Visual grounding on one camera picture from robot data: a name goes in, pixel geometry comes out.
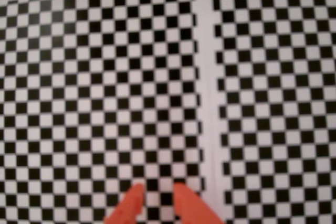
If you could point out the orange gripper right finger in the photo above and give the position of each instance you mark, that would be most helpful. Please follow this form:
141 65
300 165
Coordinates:
191 208

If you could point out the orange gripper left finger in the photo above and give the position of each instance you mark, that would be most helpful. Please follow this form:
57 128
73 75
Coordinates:
128 205

